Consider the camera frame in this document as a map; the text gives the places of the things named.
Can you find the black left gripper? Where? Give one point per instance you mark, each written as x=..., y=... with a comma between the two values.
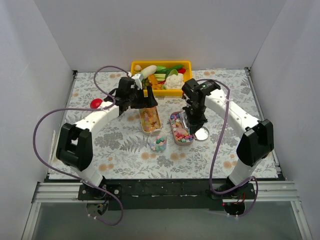
x=146, y=100

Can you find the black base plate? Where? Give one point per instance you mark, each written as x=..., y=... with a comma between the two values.
x=139, y=194

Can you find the clear glass jar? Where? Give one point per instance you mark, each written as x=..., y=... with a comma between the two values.
x=157, y=140

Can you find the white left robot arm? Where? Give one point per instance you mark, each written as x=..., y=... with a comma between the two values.
x=75, y=143

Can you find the green cucumber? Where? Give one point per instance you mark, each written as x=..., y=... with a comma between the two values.
x=176, y=67

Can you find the red apple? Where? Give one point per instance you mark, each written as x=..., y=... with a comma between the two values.
x=95, y=103

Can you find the white radish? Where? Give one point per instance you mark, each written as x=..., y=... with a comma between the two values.
x=149, y=70

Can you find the yellow plastic bin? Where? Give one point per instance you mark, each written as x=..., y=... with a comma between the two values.
x=168, y=64

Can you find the pink tray of colourful candies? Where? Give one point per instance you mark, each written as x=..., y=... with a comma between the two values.
x=181, y=136

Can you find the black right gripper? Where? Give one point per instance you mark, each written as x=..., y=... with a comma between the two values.
x=195, y=120

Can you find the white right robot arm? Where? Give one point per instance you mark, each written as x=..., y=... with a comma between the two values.
x=256, y=136

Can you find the aluminium frame rail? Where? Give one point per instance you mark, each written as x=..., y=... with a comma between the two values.
x=67, y=192

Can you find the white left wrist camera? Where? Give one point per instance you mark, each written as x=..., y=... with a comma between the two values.
x=138, y=78

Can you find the silver metal scoop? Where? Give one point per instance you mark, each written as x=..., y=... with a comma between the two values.
x=184, y=120

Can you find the beige tray of orange candies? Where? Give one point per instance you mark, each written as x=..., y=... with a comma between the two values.
x=149, y=120

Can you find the silver metal jar lid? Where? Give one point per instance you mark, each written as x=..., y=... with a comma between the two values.
x=202, y=134

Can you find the white cauliflower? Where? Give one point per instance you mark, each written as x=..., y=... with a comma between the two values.
x=174, y=82

